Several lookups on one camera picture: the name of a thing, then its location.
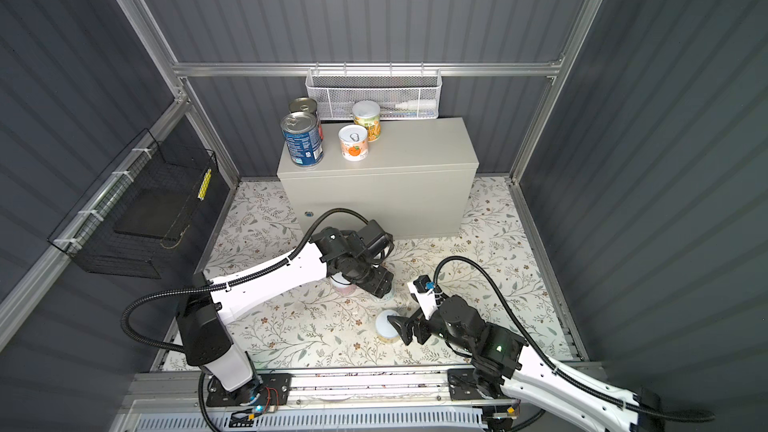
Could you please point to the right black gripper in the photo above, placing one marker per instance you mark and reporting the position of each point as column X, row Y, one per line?
column 407, row 329

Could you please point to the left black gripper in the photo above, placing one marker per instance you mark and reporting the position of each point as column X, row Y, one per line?
column 382, row 283

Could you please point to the orange label can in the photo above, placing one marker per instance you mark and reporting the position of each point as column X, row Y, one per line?
column 354, row 142

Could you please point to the yellow green can plastic lid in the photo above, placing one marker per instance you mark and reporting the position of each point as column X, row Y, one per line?
column 366, row 113

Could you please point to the blue label tin can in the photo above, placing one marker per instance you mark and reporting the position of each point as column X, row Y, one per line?
column 301, row 133

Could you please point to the dark tomato tin can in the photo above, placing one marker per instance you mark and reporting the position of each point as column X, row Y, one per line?
column 303, row 105

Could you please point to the green label can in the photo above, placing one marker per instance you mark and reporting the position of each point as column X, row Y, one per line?
column 388, row 296

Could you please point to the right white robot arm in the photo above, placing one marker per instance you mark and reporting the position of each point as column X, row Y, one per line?
column 506, row 365

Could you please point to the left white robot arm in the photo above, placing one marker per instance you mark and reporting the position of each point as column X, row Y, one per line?
column 203, row 317

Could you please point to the yellow label can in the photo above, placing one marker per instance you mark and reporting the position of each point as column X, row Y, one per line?
column 386, row 332

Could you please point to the pink label can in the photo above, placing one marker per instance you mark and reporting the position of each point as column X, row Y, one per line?
column 341, row 285

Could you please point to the floral patterned mat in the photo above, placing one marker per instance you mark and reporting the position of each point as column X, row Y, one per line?
column 490, row 264

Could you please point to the grey metal cabinet box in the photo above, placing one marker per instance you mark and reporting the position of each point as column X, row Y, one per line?
column 415, row 181

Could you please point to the white tube in basket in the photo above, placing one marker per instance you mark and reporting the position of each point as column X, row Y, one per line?
column 418, row 108

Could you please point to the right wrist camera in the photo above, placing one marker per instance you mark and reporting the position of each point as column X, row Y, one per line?
column 427, row 293

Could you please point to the white perforated cable tray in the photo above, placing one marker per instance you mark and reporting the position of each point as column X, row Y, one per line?
column 451, row 418

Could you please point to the white wire mesh basket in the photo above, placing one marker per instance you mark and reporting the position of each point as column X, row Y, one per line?
column 336, row 94

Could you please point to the black wire mesh basket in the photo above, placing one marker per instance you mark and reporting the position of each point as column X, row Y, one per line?
column 135, row 222

